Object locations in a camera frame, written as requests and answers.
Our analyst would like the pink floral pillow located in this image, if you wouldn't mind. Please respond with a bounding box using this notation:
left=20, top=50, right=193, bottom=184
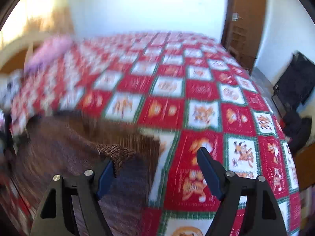
left=23, top=35, right=74, bottom=74

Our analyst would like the white patterned pillow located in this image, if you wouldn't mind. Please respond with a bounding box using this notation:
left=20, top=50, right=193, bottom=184
left=1, top=69, right=23, bottom=112

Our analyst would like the black bag by wall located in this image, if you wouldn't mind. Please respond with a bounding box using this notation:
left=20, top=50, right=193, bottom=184
left=272, top=51, right=314, bottom=155

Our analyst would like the beige patterned curtain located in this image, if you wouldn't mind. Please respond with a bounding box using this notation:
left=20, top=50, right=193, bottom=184
left=1, top=0, right=74, bottom=49

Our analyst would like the cream wooden headboard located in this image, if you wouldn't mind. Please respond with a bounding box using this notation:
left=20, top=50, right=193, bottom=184
left=1, top=31, right=57, bottom=75

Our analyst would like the red teddy bear bedspread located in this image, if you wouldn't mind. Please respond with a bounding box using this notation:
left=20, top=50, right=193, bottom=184
left=8, top=32, right=301, bottom=235

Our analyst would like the silver door handle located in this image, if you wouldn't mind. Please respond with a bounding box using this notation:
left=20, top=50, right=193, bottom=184
left=232, top=13, right=243, bottom=21

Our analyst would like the brown striped knit sweater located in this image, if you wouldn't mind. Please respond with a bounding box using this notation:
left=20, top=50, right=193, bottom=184
left=1, top=111, right=161, bottom=235

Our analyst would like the brown wooden door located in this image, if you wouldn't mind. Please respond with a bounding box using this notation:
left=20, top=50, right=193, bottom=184
left=221, top=0, right=266, bottom=73

